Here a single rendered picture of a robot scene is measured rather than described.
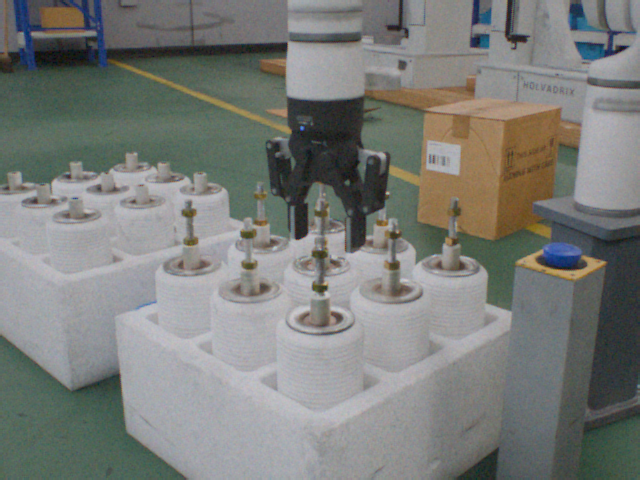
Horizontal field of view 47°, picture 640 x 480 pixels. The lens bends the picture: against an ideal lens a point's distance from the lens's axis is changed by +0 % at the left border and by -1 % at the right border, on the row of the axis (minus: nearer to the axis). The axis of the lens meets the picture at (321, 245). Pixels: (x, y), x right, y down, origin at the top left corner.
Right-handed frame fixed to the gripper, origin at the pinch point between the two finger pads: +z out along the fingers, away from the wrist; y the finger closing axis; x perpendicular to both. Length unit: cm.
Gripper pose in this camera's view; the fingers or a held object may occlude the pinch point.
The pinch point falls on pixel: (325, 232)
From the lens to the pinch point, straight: 76.5
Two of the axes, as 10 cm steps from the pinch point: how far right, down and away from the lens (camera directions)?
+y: 8.0, 2.0, -5.6
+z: 0.1, 9.4, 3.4
